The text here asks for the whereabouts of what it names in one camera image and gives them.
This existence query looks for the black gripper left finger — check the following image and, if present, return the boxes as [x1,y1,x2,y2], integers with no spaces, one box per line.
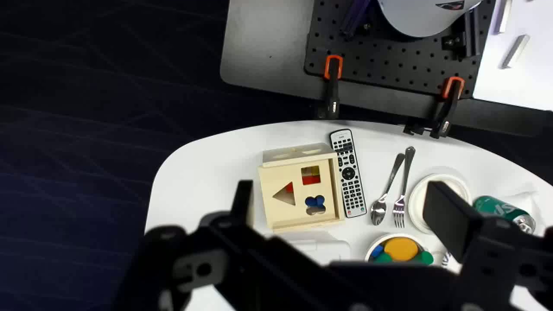
[228,178,255,228]

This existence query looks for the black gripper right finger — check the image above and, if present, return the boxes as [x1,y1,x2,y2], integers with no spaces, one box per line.
[421,180,485,265]

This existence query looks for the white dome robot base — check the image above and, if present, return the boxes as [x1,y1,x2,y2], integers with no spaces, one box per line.
[376,0,483,40]

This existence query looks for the green soda can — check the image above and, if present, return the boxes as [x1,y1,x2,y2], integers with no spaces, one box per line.
[471,194,537,235]

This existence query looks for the wooden shape sorter box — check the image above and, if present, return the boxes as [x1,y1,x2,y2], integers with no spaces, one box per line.
[257,144,345,232]

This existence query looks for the silver metal fork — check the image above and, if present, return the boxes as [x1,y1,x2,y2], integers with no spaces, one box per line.
[392,145,416,228]

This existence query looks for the yellow toy block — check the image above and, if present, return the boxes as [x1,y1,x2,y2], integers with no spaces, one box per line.
[383,237,421,263]

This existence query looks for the silver metal spoon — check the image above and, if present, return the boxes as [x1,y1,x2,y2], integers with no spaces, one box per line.
[368,152,407,227]

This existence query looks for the white bowl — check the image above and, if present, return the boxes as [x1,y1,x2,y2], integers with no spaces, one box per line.
[364,232,452,268]

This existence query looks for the grey remote control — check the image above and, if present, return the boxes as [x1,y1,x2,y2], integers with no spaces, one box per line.
[326,126,369,220]

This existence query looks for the orange and black clamp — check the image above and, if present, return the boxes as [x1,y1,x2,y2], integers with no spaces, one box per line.
[317,54,345,121]
[428,75,468,140]

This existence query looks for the white panel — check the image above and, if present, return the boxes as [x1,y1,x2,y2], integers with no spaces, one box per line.
[469,0,553,113]

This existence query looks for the black perforated pegboard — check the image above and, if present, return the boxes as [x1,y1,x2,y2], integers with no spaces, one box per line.
[302,0,497,99]

